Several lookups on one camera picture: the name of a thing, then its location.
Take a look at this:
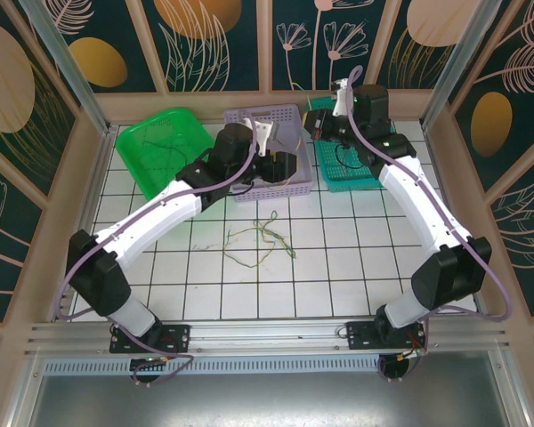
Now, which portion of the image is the lilac plastic basket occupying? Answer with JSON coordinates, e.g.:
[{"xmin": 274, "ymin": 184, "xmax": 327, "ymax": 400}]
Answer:
[{"xmin": 223, "ymin": 103, "xmax": 315, "ymax": 204}]

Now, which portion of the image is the bundle of wires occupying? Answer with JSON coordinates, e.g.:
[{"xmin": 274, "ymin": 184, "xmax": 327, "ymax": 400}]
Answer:
[{"xmin": 137, "ymin": 133, "xmax": 193, "ymax": 179}]

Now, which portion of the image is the teal plastic basket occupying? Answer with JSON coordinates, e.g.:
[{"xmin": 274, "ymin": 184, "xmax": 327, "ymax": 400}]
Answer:
[{"xmin": 309, "ymin": 95, "xmax": 384, "ymax": 193}]

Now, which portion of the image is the green plastic basket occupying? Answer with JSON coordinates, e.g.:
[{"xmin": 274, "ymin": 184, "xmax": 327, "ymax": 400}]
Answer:
[{"xmin": 117, "ymin": 107, "xmax": 219, "ymax": 202}]

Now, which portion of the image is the grey metal sheet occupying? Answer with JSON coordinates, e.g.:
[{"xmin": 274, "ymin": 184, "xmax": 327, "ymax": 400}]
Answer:
[{"xmin": 8, "ymin": 350, "xmax": 534, "ymax": 427}]

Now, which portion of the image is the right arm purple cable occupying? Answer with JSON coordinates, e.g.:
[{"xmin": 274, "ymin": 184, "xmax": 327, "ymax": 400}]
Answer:
[{"xmin": 344, "ymin": 65, "xmax": 514, "ymax": 383}]

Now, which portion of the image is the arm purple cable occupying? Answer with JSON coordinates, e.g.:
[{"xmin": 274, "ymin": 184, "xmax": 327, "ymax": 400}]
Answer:
[
  {"xmin": 344, "ymin": 65, "xmax": 514, "ymax": 383},
  {"xmin": 54, "ymin": 109, "xmax": 259, "ymax": 387}
]

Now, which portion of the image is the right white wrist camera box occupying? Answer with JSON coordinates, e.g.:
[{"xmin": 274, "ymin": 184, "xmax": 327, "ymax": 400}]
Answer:
[{"xmin": 331, "ymin": 77, "xmax": 355, "ymax": 119}]

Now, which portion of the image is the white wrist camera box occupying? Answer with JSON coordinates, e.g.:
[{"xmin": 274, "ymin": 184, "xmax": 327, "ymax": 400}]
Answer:
[
  {"xmin": 242, "ymin": 117, "xmax": 279, "ymax": 157},
  {"xmin": 331, "ymin": 77, "xmax": 355, "ymax": 119}
]

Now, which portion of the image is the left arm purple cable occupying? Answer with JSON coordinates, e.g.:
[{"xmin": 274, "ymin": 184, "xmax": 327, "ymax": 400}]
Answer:
[{"xmin": 54, "ymin": 109, "xmax": 259, "ymax": 387}]

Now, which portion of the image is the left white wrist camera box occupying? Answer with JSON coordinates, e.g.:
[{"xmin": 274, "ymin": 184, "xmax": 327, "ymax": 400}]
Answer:
[{"xmin": 242, "ymin": 117, "xmax": 279, "ymax": 157}]

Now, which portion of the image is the aluminium corner post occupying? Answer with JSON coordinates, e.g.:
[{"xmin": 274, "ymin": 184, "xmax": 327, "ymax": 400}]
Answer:
[
  {"xmin": 419, "ymin": 0, "xmax": 505, "ymax": 130},
  {"xmin": 16, "ymin": 0, "xmax": 119, "ymax": 134}
]

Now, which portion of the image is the aluminium side rail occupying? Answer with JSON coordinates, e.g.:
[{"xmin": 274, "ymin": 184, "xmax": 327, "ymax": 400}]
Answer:
[
  {"xmin": 51, "ymin": 125, "xmax": 119, "ymax": 322},
  {"xmin": 422, "ymin": 124, "xmax": 489, "ymax": 315}
]

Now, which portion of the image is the aluminium mounting rail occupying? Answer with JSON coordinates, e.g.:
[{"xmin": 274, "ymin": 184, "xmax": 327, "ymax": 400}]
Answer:
[{"xmin": 24, "ymin": 313, "xmax": 513, "ymax": 359}]

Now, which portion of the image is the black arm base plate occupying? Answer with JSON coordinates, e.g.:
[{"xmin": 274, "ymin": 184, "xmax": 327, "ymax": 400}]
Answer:
[
  {"xmin": 109, "ymin": 323, "xmax": 192, "ymax": 355},
  {"xmin": 345, "ymin": 320, "xmax": 428, "ymax": 352}
]

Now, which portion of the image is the white perforated cable duct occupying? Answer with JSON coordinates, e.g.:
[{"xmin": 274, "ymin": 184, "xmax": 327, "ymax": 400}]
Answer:
[{"xmin": 42, "ymin": 357, "xmax": 384, "ymax": 377}]

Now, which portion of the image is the black controller board with wires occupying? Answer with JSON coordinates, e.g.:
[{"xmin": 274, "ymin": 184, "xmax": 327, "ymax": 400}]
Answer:
[
  {"xmin": 376, "ymin": 346, "xmax": 428, "ymax": 383},
  {"xmin": 130, "ymin": 355, "xmax": 169, "ymax": 384}
]

